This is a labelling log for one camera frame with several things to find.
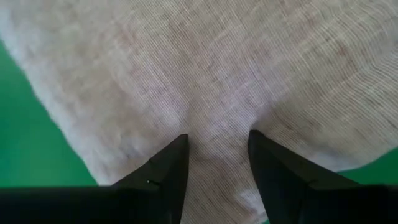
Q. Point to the green table mat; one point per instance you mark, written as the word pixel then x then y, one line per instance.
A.
pixel 31 140

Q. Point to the pink waffle-knit shirt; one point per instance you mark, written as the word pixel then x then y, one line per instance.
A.
pixel 217 77

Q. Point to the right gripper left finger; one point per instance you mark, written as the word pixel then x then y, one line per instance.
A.
pixel 164 186

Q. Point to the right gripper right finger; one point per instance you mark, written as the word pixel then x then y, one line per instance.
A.
pixel 286 186

